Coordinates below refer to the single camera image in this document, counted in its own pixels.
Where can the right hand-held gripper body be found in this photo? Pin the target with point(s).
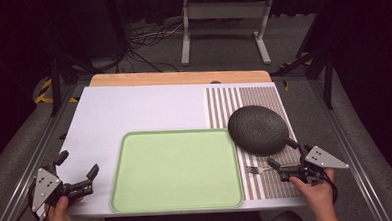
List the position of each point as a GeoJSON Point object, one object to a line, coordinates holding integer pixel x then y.
{"type": "Point", "coordinates": [314, 163]}

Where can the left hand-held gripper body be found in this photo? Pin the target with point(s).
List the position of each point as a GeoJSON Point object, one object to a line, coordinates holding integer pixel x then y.
{"type": "Point", "coordinates": [45, 187]}

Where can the silver fork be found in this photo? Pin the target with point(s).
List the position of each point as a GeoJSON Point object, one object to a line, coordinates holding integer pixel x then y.
{"type": "Point", "coordinates": [258, 169]}

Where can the person's right hand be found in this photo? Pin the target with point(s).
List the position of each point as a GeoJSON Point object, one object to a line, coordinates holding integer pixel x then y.
{"type": "Point", "coordinates": [316, 195]}

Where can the person's left hand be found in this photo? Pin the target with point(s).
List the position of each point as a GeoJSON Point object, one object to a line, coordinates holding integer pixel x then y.
{"type": "Point", "coordinates": [59, 220]}

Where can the dark oval plate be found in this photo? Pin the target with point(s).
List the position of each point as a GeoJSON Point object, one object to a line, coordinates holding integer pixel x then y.
{"type": "Point", "coordinates": [258, 130]}

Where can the striped placemat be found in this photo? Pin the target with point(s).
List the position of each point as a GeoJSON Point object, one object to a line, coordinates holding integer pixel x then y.
{"type": "Point", "coordinates": [265, 95]}

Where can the yellow black hazard tape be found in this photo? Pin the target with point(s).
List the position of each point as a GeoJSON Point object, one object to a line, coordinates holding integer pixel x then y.
{"type": "Point", "coordinates": [43, 92]}

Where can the white table mat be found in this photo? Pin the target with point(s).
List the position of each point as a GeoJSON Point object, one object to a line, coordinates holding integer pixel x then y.
{"type": "Point", "coordinates": [134, 108]}

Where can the black tripod stand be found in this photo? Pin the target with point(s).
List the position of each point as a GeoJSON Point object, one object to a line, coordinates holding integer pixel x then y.
{"type": "Point", "coordinates": [318, 63]}
{"type": "Point", "coordinates": [57, 76]}

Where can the light green tray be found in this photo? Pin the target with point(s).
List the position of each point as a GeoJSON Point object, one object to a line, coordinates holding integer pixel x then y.
{"type": "Point", "coordinates": [176, 170]}

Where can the grey metal stand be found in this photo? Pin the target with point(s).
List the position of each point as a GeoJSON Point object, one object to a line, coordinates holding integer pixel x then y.
{"type": "Point", "coordinates": [224, 10]}

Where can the aluminium frame rail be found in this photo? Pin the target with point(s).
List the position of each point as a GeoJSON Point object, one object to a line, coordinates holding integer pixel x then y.
{"type": "Point", "coordinates": [349, 150]}
{"type": "Point", "coordinates": [26, 168]}

